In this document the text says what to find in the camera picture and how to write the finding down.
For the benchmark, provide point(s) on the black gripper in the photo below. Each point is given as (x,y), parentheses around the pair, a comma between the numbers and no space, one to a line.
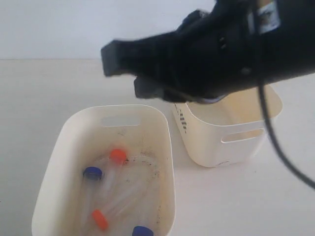
(204,58)

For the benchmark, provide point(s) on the orange-capped tube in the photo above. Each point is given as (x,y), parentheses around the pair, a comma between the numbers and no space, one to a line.
(118,205)
(116,160)

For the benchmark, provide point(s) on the blue-capped tube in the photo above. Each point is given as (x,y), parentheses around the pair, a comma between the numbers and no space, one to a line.
(91,179)
(142,231)

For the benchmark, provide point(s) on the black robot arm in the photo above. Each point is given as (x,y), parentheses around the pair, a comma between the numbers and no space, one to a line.
(280,39)

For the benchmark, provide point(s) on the large cream plastic bin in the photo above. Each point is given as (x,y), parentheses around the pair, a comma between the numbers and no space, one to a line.
(85,136)

